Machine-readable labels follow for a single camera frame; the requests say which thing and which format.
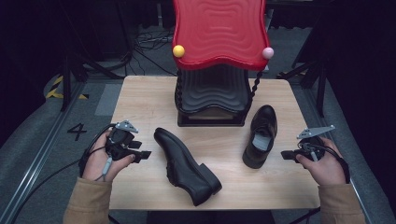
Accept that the person's left hand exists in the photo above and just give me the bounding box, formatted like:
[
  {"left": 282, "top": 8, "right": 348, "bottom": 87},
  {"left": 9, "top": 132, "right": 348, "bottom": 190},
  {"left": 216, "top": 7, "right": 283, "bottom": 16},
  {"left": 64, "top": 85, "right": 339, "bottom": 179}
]
[{"left": 82, "top": 130, "right": 137, "bottom": 182}]

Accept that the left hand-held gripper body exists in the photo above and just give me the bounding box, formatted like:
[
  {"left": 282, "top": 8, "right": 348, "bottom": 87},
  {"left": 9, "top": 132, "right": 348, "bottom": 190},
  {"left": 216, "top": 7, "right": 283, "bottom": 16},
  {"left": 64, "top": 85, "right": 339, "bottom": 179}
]
[{"left": 105, "top": 120, "right": 139, "bottom": 162}]

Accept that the black metal stand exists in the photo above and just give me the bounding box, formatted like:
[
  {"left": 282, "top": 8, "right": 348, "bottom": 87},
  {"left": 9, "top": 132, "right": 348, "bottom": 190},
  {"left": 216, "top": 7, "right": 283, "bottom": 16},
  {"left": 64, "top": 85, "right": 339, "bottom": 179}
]
[
  {"left": 276, "top": 59, "right": 329, "bottom": 119},
  {"left": 60, "top": 54, "right": 125, "bottom": 113}
]

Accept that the red and black shoe rack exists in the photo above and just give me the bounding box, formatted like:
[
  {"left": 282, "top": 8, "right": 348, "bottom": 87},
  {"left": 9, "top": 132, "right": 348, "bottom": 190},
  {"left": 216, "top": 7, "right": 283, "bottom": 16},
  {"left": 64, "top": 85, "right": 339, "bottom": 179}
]
[{"left": 172, "top": 0, "right": 275, "bottom": 128}]

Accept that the person's right hand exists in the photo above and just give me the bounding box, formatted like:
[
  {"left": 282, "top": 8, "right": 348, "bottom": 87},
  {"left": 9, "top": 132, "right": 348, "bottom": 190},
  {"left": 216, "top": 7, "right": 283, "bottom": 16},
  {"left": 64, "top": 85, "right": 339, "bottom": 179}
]
[{"left": 295, "top": 136, "right": 347, "bottom": 187}]

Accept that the grey left gripper plug cable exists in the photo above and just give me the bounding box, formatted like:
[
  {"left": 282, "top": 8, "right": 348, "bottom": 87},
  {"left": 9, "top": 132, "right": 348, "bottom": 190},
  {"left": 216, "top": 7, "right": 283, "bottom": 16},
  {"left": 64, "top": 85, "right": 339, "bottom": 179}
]
[{"left": 94, "top": 155, "right": 114, "bottom": 182}]

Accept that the tangle of floor cables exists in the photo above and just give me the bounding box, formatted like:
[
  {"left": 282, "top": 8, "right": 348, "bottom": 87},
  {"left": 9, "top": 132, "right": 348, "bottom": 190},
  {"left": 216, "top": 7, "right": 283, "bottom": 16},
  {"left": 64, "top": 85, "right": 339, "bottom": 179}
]
[{"left": 124, "top": 26, "right": 178, "bottom": 77}]

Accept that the aluminium floor rail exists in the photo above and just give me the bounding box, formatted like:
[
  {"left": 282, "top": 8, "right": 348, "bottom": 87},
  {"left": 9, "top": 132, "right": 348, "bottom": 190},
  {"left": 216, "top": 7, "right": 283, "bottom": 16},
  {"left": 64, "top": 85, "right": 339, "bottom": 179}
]
[
  {"left": 0, "top": 82, "right": 88, "bottom": 224},
  {"left": 303, "top": 83, "right": 376, "bottom": 224}
]

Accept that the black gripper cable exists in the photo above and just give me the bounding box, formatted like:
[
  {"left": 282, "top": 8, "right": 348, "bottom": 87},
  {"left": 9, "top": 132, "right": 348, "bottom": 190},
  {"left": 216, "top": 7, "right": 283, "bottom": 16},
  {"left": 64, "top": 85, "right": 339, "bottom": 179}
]
[
  {"left": 10, "top": 123, "right": 117, "bottom": 224},
  {"left": 298, "top": 141, "right": 351, "bottom": 185}
]

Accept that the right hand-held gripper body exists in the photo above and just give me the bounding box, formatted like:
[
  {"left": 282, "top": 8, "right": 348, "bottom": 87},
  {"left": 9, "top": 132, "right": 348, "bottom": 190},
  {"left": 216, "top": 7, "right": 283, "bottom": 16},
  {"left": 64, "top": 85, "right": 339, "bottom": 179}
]
[{"left": 293, "top": 124, "right": 336, "bottom": 162}]

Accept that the yellow and black floor tape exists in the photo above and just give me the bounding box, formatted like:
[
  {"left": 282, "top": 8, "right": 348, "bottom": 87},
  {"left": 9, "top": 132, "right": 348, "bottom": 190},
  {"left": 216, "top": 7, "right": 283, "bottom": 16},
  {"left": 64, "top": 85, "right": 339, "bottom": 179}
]
[{"left": 45, "top": 75, "right": 90, "bottom": 101}]

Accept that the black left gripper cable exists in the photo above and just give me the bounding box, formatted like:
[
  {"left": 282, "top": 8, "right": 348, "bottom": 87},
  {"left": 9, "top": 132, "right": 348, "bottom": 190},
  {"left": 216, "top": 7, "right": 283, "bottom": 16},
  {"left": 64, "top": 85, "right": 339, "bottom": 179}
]
[{"left": 10, "top": 123, "right": 117, "bottom": 224}]

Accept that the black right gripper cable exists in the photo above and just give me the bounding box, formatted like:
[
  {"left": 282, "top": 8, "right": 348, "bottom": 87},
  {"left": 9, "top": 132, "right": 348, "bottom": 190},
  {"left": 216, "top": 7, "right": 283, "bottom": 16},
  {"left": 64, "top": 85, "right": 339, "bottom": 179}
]
[{"left": 298, "top": 141, "right": 351, "bottom": 185}]

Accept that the black leather shoe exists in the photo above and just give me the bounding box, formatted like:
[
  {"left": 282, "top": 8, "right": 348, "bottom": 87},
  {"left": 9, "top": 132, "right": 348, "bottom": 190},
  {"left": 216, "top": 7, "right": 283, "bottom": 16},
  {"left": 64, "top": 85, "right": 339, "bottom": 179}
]
[
  {"left": 242, "top": 104, "right": 278, "bottom": 170},
  {"left": 153, "top": 127, "right": 223, "bottom": 207}
]

